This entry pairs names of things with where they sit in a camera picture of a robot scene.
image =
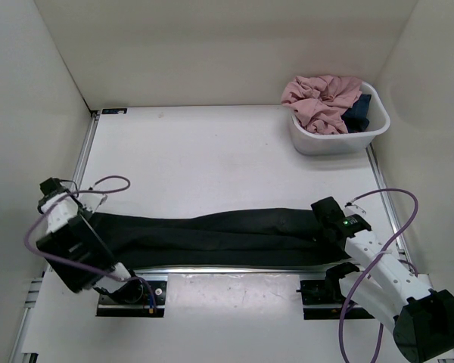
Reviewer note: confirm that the pink crumpled garment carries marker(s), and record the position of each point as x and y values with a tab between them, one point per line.
319	102

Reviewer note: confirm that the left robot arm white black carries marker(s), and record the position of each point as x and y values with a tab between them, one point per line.
73	247

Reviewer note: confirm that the black trousers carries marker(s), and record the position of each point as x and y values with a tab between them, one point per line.
259	238

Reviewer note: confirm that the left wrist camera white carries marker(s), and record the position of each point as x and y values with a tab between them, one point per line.
91	202

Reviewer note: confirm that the navy blue garment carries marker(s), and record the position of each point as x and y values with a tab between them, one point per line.
356	118

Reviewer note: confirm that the aluminium frame rail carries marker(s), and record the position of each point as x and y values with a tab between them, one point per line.
17	356

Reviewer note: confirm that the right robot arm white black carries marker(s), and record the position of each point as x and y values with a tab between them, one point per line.
420	319

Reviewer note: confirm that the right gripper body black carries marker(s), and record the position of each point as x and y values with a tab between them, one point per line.
324	228

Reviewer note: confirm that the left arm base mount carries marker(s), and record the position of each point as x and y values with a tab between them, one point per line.
134	300

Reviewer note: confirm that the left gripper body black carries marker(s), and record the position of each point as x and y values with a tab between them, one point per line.
87	213

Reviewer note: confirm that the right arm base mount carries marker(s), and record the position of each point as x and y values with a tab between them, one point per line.
318	303

